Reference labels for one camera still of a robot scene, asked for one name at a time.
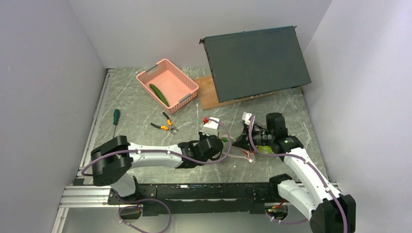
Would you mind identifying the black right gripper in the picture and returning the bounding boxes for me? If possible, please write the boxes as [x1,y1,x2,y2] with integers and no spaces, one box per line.
[232,124,274,153]

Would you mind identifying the fake green lime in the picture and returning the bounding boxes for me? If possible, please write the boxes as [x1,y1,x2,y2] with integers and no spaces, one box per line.
[257,146,273,154]

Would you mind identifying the green handled screwdriver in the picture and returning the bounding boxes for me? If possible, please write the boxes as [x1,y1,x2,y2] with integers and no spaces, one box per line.
[113,109,120,138]

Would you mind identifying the brown wooden board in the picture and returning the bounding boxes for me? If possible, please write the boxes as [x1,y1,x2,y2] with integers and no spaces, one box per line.
[193,76,305,111]

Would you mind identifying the aluminium side rail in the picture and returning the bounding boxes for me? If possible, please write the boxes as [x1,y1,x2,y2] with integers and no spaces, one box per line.
[51,68,115,233]

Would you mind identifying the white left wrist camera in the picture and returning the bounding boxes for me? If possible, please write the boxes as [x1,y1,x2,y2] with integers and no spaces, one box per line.
[202,117,220,136]

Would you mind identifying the clear zip top bag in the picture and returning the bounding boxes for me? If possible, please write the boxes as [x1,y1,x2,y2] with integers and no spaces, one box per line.
[220,135,256,163]

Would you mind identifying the pink plastic basket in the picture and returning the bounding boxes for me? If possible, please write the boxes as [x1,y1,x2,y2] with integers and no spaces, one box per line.
[136,59,199,115]

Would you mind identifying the dark grey metal chassis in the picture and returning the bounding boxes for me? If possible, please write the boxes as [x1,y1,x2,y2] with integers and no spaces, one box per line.
[199,26,311,102]

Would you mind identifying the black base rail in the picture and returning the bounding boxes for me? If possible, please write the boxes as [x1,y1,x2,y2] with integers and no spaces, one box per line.
[107,182,283,216]

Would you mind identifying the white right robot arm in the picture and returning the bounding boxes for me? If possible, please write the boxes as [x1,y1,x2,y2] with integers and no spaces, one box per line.
[231,112,356,233]

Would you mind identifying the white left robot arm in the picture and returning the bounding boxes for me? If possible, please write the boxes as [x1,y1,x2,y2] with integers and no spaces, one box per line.
[85,135,223,204]

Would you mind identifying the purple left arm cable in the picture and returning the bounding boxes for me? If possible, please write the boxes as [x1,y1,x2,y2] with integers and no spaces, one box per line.
[80,118,233,233]

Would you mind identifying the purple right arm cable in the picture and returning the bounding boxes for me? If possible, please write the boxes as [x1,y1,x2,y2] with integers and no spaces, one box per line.
[248,114,350,233]

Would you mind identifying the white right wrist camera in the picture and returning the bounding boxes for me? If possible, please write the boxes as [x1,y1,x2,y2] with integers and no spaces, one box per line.
[241,112,254,126]

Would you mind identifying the orange handled pliers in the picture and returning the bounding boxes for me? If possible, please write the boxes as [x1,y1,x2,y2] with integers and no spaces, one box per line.
[150,112,178,134]

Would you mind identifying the fake green cucumber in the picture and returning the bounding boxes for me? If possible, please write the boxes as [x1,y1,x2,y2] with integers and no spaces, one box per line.
[149,83,170,107]

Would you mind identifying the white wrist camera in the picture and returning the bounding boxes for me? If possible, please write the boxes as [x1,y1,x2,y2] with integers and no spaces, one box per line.
[241,112,254,126]
[202,117,220,136]

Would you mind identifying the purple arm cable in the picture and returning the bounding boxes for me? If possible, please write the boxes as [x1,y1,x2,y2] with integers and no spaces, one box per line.
[80,118,233,233]
[248,114,350,233]

